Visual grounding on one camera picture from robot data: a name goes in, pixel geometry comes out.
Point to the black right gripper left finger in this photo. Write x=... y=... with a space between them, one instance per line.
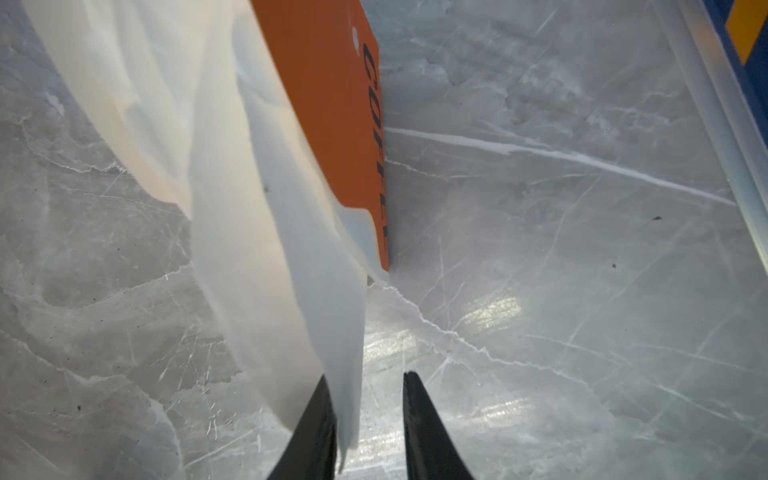
x=312 y=450

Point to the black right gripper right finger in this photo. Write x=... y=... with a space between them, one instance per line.
x=430 y=453

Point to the orange coffee filter pack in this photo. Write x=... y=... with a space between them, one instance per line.
x=133 y=68

